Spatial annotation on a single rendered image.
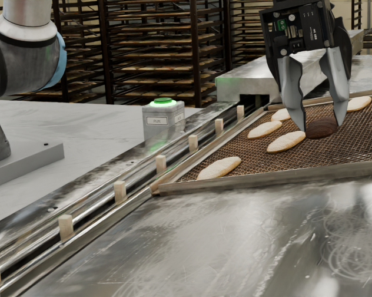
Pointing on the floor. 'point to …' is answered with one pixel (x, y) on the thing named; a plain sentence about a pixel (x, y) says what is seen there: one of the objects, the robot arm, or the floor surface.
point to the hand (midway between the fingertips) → (320, 116)
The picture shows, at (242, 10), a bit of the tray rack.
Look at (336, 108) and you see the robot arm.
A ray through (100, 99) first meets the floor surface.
